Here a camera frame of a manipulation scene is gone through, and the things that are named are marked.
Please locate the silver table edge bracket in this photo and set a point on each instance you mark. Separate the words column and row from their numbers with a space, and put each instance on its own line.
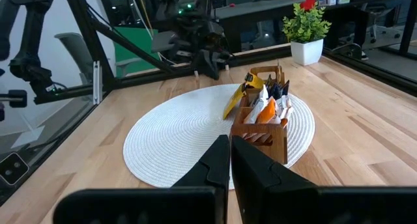
column 96, row 82

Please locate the wooden three-compartment box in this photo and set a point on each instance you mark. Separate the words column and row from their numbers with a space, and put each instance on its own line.
column 273, row 137

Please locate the red pot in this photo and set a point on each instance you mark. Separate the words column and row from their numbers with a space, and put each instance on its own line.
column 307, row 2

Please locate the white orange tea sachet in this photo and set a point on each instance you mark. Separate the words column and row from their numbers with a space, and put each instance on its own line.
column 267, row 112
column 285, row 106

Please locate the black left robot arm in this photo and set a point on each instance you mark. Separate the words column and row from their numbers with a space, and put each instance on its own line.
column 182, row 9

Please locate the grey rolling desk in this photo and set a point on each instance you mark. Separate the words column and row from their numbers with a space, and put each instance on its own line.
column 257, row 7

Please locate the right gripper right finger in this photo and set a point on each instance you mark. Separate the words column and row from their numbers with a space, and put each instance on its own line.
column 267, row 191

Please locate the green wall panel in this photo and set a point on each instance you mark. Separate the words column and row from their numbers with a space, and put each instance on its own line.
column 135, row 48

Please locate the small green potted plant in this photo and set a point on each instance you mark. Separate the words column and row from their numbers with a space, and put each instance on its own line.
column 306, row 35

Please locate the black background robot arm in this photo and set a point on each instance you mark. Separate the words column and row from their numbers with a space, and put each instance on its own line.
column 26, row 41

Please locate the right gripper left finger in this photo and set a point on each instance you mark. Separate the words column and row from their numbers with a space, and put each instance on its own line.
column 195, row 191

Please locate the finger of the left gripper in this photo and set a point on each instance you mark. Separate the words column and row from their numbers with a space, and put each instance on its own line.
column 202, row 64
column 215, row 66

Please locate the silver white tea sachet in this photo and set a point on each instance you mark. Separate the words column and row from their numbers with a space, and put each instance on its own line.
column 255, row 111

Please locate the black square camera device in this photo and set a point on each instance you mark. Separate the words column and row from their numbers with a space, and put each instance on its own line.
column 13, row 168

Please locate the white round woven placemat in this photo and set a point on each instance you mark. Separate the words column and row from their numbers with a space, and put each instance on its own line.
column 182, row 129

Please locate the grey chair backrest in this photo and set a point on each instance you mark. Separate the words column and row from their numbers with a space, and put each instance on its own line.
column 76, row 53

